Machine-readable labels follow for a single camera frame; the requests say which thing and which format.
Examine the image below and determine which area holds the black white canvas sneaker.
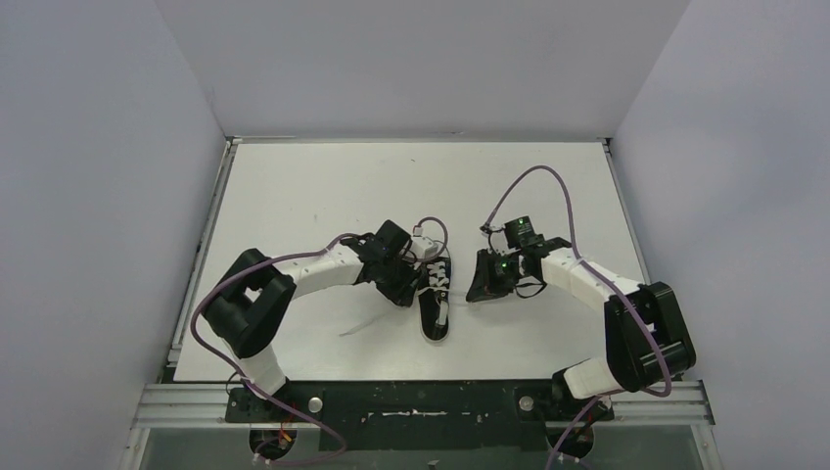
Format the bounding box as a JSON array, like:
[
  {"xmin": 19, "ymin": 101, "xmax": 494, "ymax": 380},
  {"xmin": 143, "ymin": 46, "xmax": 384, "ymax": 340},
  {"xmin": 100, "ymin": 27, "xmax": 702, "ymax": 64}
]
[{"xmin": 416, "ymin": 257, "xmax": 452, "ymax": 342}]

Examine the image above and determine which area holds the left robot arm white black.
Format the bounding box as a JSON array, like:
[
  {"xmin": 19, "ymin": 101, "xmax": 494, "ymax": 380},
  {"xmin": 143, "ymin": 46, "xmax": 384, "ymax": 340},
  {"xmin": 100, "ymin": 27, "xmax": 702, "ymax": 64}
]
[{"xmin": 190, "ymin": 220, "xmax": 441, "ymax": 418}]

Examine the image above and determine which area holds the aluminium frame rail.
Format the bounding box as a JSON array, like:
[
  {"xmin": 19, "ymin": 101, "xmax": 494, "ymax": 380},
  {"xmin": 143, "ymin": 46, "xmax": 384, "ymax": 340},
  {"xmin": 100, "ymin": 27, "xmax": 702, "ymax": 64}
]
[{"xmin": 131, "ymin": 381, "xmax": 715, "ymax": 429}]

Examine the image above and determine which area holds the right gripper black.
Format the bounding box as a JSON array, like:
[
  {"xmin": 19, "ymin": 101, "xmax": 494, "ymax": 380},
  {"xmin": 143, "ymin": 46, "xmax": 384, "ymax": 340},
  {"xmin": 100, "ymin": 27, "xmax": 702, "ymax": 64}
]
[{"xmin": 468, "ymin": 248, "xmax": 529, "ymax": 304}]

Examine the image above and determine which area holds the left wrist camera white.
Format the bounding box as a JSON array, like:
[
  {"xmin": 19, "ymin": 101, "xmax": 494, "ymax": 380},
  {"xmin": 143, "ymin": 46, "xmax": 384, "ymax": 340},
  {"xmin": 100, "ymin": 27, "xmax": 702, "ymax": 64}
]
[{"xmin": 409, "ymin": 236, "xmax": 441, "ymax": 261}]

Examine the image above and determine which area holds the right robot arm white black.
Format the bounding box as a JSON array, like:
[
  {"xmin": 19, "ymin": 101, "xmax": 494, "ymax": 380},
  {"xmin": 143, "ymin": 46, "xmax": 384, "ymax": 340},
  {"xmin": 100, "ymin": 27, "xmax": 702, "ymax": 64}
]
[{"xmin": 466, "ymin": 216, "xmax": 697, "ymax": 418}]

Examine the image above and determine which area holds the white shoelace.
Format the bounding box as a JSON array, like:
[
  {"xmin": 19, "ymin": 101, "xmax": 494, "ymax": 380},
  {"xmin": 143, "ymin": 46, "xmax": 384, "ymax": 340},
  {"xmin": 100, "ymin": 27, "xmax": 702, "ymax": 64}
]
[{"xmin": 350, "ymin": 256, "xmax": 460, "ymax": 343}]

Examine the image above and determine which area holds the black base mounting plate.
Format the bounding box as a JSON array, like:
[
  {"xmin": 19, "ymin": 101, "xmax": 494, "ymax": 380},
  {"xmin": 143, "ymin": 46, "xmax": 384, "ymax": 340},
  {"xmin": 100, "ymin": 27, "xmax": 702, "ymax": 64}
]
[{"xmin": 223, "ymin": 379, "xmax": 614, "ymax": 452}]

